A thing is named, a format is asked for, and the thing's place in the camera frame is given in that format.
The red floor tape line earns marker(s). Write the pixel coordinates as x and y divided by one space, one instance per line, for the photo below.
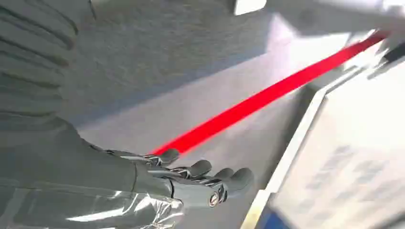
253 102

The robot right arm ribbed sleeve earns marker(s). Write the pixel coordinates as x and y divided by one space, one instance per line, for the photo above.
28 47

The pale wooden desk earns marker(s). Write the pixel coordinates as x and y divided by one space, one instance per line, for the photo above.
348 142

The white kiosk stand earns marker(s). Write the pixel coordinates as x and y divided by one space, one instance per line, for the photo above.
250 6

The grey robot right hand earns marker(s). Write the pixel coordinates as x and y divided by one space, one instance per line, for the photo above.
72 177

